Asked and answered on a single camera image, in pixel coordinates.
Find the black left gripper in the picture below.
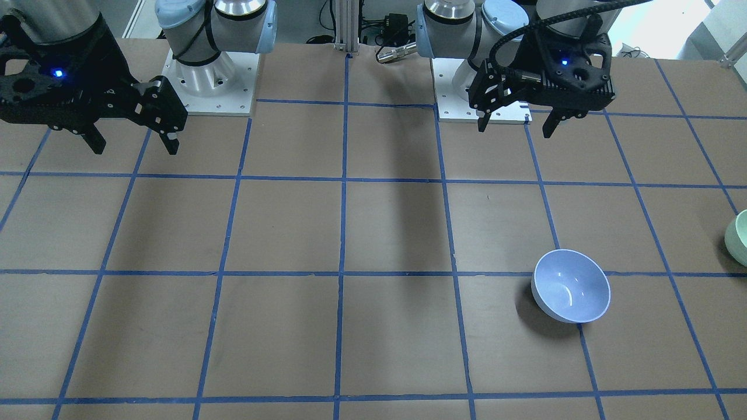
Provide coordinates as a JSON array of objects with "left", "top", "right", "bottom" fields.
[{"left": 469, "top": 23, "right": 616, "bottom": 139}]

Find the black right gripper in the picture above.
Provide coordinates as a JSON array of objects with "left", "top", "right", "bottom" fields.
[{"left": 2, "top": 15, "right": 187, "bottom": 155}]

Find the green bowl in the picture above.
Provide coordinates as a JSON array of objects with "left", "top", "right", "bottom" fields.
[{"left": 724, "top": 209, "right": 747, "bottom": 267}]

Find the blue bowl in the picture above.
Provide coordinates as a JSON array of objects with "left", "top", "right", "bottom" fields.
[{"left": 530, "top": 249, "right": 612, "bottom": 324}]

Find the black power adapter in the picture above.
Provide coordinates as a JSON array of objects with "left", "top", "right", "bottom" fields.
[{"left": 382, "top": 13, "right": 409, "bottom": 46}]

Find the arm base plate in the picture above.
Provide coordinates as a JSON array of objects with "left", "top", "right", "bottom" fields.
[
  {"left": 431, "top": 54, "right": 532, "bottom": 125},
  {"left": 162, "top": 50, "right": 263, "bottom": 117}
]

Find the aluminium frame post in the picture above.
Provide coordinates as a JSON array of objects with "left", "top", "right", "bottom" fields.
[{"left": 329, "top": 1, "right": 362, "bottom": 57}]

